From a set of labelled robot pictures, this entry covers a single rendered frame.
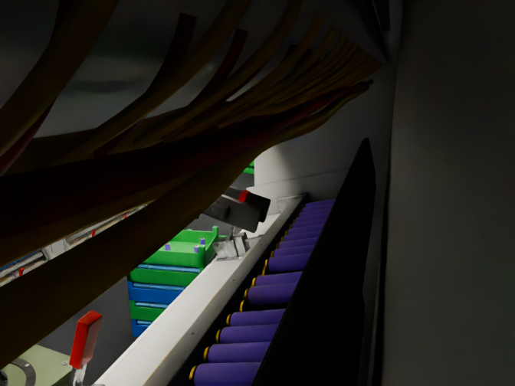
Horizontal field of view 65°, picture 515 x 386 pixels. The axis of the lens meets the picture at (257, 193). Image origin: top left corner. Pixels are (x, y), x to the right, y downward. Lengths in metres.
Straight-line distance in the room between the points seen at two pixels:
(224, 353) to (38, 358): 0.91
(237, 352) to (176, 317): 0.13
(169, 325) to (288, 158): 0.33
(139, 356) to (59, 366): 0.76
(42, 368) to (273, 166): 0.75
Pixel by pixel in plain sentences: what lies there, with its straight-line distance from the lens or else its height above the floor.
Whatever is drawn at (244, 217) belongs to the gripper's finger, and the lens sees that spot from 0.46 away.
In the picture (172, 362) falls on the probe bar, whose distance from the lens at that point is 0.29.
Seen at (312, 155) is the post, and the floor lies 0.86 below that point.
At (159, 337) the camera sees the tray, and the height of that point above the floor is 0.76.
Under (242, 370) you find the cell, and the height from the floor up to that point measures 0.81.
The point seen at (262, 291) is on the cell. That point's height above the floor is 0.80.
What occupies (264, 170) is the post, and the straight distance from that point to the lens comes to 0.63.
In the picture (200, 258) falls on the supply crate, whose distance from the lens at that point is 1.44.
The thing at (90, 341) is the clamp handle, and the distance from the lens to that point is 0.27.
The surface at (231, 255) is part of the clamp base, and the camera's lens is 0.50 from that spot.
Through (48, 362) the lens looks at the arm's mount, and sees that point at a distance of 1.14.
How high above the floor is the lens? 0.98
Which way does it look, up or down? 17 degrees down
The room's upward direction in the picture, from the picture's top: straight up
